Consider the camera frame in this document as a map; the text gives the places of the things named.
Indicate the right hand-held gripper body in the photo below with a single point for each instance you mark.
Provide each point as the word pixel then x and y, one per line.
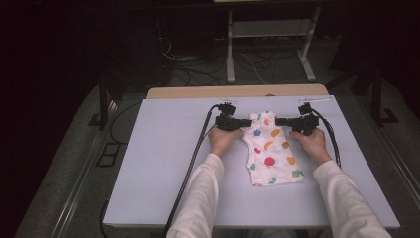
pixel 307 122

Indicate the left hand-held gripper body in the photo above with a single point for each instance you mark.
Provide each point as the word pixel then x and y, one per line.
pixel 228 123

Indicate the white fruit print pants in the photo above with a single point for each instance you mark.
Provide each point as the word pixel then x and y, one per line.
pixel 270 152

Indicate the person's left hand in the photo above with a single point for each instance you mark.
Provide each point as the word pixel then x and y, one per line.
pixel 223 140

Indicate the person's right hand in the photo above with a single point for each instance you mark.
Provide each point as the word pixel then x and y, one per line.
pixel 313 145

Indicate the wooden table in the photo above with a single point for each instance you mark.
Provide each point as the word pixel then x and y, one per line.
pixel 231 91

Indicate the black metal stand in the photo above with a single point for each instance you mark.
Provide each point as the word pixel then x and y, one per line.
pixel 377 99
pixel 103 105

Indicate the white metal desk frame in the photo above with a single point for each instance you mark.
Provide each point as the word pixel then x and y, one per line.
pixel 230 49

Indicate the black rectangular floor frame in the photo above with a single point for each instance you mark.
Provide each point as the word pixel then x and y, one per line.
pixel 109 154

